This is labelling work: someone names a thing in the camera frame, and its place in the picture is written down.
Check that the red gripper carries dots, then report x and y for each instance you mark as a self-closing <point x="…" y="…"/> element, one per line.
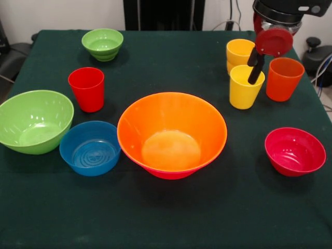
<point x="274" y="41"/>

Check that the large orange bowl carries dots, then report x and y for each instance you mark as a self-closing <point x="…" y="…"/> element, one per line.
<point x="168" y="116"/>

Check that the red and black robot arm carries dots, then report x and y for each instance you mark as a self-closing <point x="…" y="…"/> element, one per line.
<point x="280" y="9"/>

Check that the orange cup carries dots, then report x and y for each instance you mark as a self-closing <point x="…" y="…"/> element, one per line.
<point x="281" y="88"/>

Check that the black power adapter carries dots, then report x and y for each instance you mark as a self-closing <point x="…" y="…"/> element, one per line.
<point x="229" y="26"/>

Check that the black equipment base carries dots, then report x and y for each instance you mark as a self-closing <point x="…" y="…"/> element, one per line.
<point x="316" y="57"/>

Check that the red bowl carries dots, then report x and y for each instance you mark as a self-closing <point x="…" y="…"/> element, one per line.
<point x="293" y="153"/>

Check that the black cabinet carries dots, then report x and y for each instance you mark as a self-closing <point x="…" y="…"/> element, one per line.
<point x="166" y="13"/>

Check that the small green bowl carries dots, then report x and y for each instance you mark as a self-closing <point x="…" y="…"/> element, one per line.
<point x="102" y="44"/>

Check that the dark green tablecloth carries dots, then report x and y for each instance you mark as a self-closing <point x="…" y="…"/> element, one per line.
<point x="166" y="207"/>

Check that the red cup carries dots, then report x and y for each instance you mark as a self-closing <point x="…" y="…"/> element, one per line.
<point x="88" y="98"/>

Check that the blue bowl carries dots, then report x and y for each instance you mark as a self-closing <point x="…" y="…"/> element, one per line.
<point x="89" y="169"/>

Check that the large green bowl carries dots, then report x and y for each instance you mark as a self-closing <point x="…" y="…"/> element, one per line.
<point x="33" y="122"/>

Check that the black chair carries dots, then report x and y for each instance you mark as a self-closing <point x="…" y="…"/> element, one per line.
<point x="15" y="57"/>

